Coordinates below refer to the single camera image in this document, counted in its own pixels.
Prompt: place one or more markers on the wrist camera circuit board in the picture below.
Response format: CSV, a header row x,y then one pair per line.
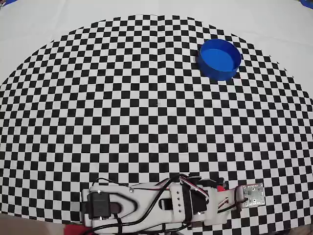
x,y
253,195

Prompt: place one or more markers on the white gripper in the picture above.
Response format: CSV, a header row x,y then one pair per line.
x,y
218,194

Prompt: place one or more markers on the black white checkerboard mat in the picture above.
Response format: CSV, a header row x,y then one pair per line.
x,y
97,98

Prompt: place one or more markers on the blue round box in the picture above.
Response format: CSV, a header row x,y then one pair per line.
x,y
218,60

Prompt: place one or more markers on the white table sheet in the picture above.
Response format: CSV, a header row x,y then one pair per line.
x,y
49,19

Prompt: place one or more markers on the red rectangular object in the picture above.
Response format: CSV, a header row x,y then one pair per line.
x,y
73,231

